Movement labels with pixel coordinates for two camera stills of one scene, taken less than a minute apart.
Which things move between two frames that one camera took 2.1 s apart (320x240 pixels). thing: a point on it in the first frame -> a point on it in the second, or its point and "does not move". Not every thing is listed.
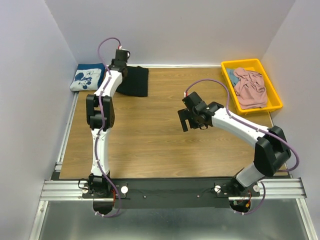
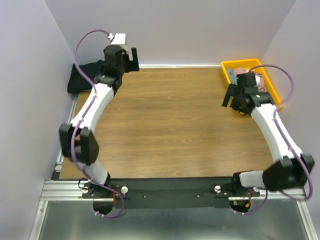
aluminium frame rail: (276, 189) does not move
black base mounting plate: (178, 193) does not move
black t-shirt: (136, 82) -> (77, 82)
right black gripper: (184, 114) -> (232, 92)
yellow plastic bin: (274, 100) does not move
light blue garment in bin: (234, 79) does not move
